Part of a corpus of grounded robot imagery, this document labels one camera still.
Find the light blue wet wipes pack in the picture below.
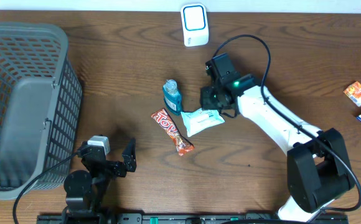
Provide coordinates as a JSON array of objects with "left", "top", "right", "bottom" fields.
[{"left": 181, "top": 108, "right": 225, "bottom": 137}]

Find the blue mouthwash bottle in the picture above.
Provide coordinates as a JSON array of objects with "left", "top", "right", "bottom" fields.
[{"left": 162, "top": 80, "right": 183, "bottom": 115}]

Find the red Top chocolate bar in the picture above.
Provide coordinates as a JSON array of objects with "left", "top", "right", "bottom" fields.
[{"left": 151, "top": 108, "right": 194, "bottom": 156}]

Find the orange snack packet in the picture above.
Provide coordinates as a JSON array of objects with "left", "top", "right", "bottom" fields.
[{"left": 344, "top": 82, "right": 361, "bottom": 107}]

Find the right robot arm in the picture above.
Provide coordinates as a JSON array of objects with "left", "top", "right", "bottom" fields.
[{"left": 200, "top": 75, "right": 355, "bottom": 222}]

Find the white barcode scanner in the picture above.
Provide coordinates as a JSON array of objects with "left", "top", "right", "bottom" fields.
[{"left": 180, "top": 3, "right": 209, "bottom": 47}]

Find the grey plastic shopping basket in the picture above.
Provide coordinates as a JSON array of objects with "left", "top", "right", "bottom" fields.
[{"left": 0, "top": 22, "right": 82, "bottom": 200}]

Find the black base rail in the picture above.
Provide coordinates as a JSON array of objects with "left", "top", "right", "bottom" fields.
[{"left": 36, "top": 212, "right": 350, "bottom": 224}]

